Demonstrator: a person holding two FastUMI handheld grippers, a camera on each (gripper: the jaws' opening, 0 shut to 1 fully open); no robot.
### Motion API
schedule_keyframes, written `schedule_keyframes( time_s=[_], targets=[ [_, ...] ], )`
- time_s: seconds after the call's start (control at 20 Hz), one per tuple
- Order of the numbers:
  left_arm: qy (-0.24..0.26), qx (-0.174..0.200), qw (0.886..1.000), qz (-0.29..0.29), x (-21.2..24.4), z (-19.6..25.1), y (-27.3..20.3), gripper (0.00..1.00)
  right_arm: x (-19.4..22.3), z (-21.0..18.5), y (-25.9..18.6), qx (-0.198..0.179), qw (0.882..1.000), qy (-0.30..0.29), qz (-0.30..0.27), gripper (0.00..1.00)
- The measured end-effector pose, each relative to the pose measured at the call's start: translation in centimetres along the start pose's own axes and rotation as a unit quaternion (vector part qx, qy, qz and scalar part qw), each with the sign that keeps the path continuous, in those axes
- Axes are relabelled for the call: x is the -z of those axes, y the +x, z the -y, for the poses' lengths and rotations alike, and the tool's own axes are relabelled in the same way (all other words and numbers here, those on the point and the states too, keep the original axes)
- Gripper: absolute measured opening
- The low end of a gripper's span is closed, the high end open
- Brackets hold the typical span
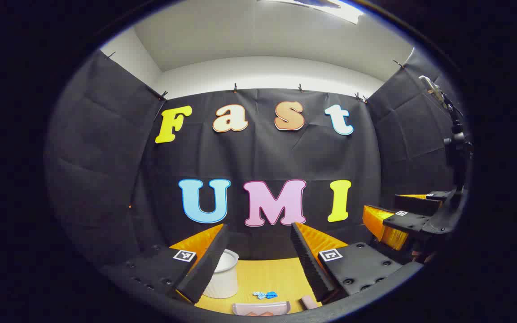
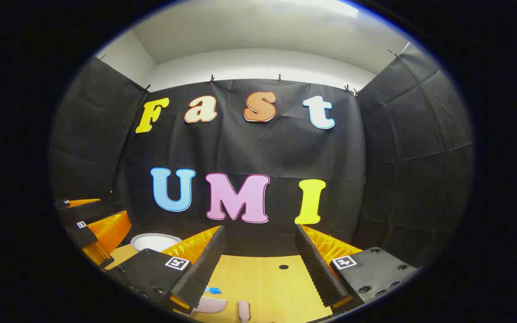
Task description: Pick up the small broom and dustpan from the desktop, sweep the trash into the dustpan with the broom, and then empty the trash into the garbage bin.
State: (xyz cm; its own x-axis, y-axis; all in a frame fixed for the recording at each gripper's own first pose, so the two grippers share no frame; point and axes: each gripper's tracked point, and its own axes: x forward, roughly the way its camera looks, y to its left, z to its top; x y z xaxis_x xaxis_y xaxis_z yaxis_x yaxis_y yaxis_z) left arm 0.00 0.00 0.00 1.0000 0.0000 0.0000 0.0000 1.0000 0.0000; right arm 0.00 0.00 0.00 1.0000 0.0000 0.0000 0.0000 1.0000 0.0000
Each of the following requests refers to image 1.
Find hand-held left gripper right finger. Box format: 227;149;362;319
290;222;424;306

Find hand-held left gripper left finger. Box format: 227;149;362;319
99;223;231;310

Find white ribbed garbage bin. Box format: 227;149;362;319
202;249;240;300

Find pale purple dustpan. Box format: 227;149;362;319
232;301;291;317

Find wooden desktop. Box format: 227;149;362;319
193;258;324;315

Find black backdrop cloth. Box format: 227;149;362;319
45;47;470;270

